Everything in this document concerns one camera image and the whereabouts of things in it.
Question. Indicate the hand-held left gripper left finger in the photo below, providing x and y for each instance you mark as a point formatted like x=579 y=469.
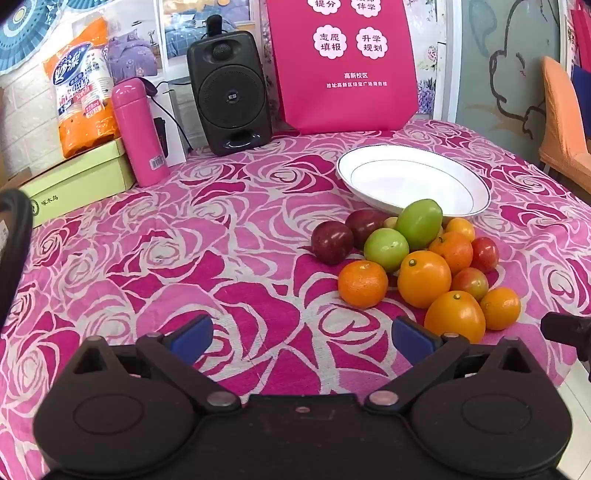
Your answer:
x=194 y=333

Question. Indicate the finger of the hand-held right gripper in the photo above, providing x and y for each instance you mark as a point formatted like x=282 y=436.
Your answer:
x=568 y=330

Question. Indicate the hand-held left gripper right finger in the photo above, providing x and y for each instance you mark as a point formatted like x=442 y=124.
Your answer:
x=413 y=339

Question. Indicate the large orange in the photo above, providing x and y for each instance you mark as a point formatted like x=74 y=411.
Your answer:
x=424 y=279
x=455 y=318

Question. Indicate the medium orange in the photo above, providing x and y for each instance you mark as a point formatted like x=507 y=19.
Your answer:
x=501 y=308

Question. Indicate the smooth tangerine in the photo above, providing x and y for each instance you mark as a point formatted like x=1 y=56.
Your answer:
x=363 y=285

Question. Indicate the greenish red tomato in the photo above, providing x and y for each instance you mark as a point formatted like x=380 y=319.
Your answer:
x=471 y=284

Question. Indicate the green apple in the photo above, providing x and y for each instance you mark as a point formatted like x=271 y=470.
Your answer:
x=385 y=251
x=419 y=224

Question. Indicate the speckled tangerine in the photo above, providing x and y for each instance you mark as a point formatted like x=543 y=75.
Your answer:
x=452 y=251

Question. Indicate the tan longan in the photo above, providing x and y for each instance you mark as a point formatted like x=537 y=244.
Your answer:
x=438 y=235
x=390 y=222

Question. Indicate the small orange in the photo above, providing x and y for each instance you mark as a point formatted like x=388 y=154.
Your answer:
x=461 y=228

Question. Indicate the dark purple plum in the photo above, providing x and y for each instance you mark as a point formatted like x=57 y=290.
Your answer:
x=331 y=242
x=364 y=224

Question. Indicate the white plate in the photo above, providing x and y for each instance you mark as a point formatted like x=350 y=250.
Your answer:
x=406 y=175

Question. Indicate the pink rose printed tablecloth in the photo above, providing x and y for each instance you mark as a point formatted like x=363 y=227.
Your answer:
x=184 y=258

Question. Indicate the light green box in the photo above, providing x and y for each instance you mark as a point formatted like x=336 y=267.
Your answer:
x=78 y=184

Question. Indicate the orange covered chair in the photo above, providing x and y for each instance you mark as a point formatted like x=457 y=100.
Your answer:
x=565 y=134

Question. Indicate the black power adapter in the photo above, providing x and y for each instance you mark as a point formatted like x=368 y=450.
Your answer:
x=160 y=136

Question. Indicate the white box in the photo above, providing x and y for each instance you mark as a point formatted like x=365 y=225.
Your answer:
x=178 y=129

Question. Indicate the pink thermos bottle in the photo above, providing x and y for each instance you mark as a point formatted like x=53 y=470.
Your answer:
x=138 y=134

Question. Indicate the cartoon glass door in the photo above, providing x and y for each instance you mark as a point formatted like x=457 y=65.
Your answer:
x=498 y=115

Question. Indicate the black speaker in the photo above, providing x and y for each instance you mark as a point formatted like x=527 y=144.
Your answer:
x=228 y=97

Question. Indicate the blue hanging bag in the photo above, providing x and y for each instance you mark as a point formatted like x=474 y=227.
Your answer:
x=581 y=85

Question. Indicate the magenta tote bag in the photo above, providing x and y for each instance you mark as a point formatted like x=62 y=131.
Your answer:
x=341 y=92

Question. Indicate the orange paper cup packet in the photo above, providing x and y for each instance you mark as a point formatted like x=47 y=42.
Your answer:
x=81 y=92

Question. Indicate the purple bedding poster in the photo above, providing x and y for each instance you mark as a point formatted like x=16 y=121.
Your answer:
x=134 y=60

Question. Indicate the pink hanging bag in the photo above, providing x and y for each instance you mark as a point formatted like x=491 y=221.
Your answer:
x=582 y=27

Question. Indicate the black microphone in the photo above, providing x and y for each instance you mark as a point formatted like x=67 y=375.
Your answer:
x=214 y=25

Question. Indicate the blue bedding poster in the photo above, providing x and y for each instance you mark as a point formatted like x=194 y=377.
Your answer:
x=203 y=9

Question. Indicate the blue patterned paper fan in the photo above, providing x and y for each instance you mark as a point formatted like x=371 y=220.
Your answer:
x=87 y=3
x=23 y=32

